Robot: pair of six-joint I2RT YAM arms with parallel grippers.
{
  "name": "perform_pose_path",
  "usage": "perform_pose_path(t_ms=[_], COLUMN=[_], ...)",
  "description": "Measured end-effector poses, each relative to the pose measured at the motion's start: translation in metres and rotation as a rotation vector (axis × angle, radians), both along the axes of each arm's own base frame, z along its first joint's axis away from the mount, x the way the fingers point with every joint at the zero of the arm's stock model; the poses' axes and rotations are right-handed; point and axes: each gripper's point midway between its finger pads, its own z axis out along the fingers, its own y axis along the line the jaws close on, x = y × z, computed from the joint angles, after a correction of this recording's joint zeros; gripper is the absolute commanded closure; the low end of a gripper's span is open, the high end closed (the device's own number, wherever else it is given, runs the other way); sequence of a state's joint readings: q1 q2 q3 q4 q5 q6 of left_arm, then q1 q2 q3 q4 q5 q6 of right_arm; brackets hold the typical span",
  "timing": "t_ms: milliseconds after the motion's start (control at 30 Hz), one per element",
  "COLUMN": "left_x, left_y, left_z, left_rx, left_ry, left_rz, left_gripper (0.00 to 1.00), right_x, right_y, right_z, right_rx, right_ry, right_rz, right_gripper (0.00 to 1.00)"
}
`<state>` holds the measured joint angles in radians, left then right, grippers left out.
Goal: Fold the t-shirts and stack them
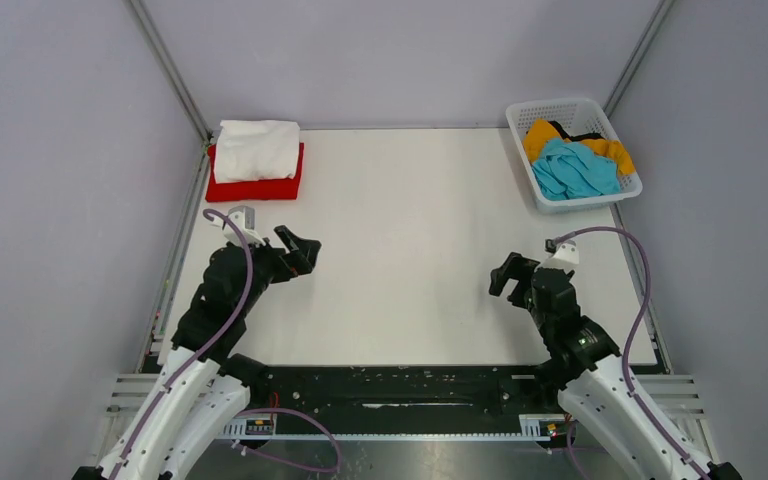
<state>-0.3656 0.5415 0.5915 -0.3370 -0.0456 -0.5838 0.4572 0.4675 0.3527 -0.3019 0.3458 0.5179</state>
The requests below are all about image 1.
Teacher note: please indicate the folded white t-shirt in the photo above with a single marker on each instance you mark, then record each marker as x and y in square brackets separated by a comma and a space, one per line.
[256, 150]

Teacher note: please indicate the white plastic basket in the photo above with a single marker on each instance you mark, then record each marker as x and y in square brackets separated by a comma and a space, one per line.
[576, 117]

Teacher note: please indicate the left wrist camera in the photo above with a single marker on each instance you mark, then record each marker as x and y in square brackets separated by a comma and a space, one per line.
[238, 227]

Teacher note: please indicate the yellow t-shirt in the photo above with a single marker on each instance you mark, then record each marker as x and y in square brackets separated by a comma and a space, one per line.
[542, 131]

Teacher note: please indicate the folded red t-shirt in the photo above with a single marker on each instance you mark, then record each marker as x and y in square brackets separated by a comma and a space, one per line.
[271, 189]

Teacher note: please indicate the turquoise t-shirt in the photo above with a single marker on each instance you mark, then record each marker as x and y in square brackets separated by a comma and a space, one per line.
[571, 171]

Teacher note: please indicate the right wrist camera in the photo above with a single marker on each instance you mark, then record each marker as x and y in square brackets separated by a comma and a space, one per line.
[561, 255]

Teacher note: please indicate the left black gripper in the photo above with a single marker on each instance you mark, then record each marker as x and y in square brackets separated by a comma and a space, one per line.
[307, 248]

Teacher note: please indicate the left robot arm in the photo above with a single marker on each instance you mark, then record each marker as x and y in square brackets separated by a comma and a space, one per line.
[203, 384]

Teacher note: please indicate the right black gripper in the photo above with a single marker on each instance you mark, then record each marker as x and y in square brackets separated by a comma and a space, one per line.
[516, 266]

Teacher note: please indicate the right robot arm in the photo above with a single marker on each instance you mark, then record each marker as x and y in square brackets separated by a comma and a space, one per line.
[587, 374]

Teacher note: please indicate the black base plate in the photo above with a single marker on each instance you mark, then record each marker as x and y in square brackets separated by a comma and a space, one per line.
[396, 400]

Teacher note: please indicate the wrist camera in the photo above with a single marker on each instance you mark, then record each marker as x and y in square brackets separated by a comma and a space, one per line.
[238, 227]
[561, 255]

